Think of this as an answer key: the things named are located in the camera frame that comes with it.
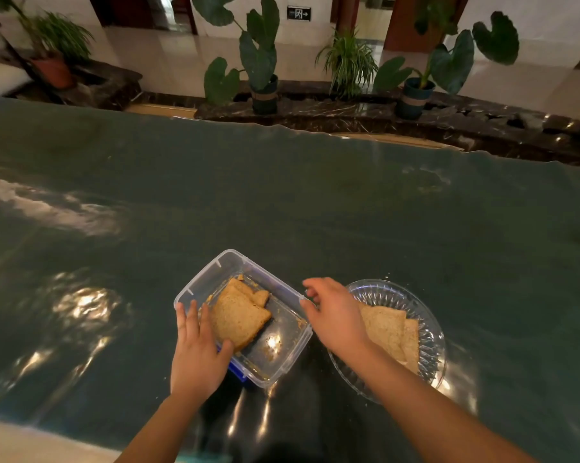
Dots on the person's left thumb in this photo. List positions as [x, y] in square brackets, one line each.
[226, 351]

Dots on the brown wooden door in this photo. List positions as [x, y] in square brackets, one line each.
[410, 24]

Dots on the clear plastic food container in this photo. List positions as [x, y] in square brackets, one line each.
[283, 342]

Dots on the dark marble planter ledge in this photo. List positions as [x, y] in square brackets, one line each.
[463, 122]

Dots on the person's left hand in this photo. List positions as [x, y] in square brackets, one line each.
[196, 366]

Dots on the black exit sign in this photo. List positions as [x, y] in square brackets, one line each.
[298, 13]

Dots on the spider plant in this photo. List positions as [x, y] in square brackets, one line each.
[350, 62]

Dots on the dark marble planter corner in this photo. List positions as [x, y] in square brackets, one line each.
[102, 89]

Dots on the small brown bread slice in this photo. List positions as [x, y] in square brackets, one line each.
[254, 293]

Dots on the dark green table cover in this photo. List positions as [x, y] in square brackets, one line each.
[319, 202]

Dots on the person's right thumb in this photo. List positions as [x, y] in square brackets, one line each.
[309, 313]

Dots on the large brown bread slice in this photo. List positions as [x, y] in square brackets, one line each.
[237, 318]

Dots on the person's left middle finger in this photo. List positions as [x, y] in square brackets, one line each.
[193, 315]

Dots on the plant in terracotta pot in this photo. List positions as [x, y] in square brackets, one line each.
[53, 48]

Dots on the person's left forearm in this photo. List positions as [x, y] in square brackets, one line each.
[164, 429]

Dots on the person's right forearm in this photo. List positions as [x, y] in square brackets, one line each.
[430, 414]

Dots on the large-leaf plant in blue pot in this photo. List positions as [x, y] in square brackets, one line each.
[444, 67]

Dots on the clear glass plate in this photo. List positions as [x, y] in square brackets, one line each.
[427, 327]

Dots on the person's right hand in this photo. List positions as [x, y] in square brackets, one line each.
[340, 323]

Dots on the large-leaf plant in dark pot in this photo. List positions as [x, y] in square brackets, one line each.
[258, 57]

